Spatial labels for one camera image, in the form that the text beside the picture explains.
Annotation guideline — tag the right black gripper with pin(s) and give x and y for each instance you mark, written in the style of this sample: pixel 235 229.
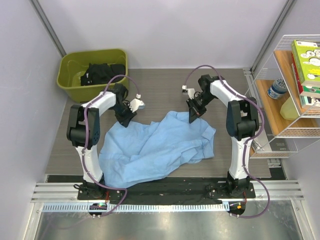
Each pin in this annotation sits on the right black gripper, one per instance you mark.
pixel 193 114

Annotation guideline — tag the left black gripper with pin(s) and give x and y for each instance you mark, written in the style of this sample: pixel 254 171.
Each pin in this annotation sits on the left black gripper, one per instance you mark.
pixel 125 120

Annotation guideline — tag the light blue long sleeve shirt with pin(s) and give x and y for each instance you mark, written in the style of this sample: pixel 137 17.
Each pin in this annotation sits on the light blue long sleeve shirt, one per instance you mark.
pixel 146 152

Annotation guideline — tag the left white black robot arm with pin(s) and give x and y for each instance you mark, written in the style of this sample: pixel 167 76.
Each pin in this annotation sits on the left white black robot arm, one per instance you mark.
pixel 84 132

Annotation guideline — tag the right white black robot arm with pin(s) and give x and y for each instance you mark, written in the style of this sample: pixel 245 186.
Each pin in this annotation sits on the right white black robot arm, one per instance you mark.
pixel 242 124

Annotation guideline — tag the teal book stack bottom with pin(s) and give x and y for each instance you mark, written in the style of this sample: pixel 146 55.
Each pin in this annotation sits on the teal book stack bottom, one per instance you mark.
pixel 309 96

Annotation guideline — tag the black clothes in bin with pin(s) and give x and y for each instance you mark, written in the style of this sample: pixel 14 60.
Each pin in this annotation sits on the black clothes in bin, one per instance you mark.
pixel 99 74

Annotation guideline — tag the olive green plastic bin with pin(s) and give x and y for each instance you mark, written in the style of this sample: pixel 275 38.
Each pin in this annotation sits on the olive green plastic bin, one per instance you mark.
pixel 74 65

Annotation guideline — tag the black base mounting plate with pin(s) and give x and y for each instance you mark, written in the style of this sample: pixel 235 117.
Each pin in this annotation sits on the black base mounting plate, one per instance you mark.
pixel 170 190

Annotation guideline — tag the blue white ceramic cup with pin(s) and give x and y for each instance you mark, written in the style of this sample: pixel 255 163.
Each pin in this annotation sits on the blue white ceramic cup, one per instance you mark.
pixel 277 89

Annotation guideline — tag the pale yellow green object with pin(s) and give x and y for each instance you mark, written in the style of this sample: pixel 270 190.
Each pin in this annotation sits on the pale yellow green object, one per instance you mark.
pixel 288 110

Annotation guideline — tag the red book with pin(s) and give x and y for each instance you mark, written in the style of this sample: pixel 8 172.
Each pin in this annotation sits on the red book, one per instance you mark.
pixel 296 75

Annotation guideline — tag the green book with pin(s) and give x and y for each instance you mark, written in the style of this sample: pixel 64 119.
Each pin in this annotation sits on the green book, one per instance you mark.
pixel 306 55

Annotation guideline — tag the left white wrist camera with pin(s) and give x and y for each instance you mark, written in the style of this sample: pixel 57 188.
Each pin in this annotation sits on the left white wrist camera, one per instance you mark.
pixel 136 103

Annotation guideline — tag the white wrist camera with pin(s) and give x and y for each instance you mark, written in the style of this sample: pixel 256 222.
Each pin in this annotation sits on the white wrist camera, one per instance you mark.
pixel 136 103
pixel 188 91

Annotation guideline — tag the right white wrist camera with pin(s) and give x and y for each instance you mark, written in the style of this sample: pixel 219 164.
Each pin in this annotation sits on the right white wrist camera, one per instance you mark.
pixel 188 91

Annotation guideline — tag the white wire shelf rack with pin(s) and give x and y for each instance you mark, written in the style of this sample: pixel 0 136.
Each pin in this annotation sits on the white wire shelf rack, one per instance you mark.
pixel 282 138

